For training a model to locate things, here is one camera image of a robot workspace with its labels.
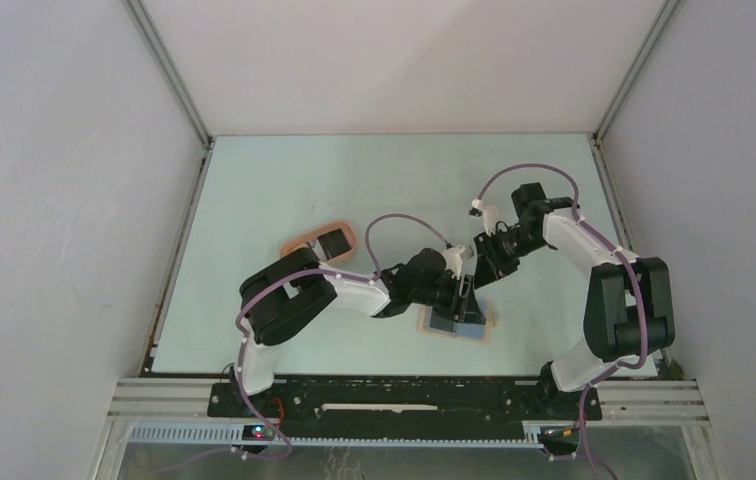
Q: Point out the pink plastic tray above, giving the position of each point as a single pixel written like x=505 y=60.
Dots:
x=308 y=240

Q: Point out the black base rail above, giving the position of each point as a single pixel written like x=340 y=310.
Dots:
x=396 y=408

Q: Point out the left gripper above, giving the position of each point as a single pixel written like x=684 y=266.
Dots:
x=465 y=311

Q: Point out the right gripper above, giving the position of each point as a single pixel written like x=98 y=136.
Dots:
x=492 y=265

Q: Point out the black card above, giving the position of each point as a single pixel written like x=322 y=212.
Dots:
x=333 y=244

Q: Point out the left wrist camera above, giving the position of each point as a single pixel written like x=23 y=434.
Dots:
x=455 y=256

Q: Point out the grey card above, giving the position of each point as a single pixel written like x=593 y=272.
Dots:
x=439 y=324

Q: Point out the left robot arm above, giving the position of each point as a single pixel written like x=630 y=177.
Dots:
x=278 y=302

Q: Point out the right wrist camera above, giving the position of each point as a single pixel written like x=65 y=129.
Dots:
x=488 y=214

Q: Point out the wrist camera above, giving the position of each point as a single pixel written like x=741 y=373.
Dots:
x=455 y=256
x=488 y=214

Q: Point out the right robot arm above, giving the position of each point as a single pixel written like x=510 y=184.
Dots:
x=629 y=308

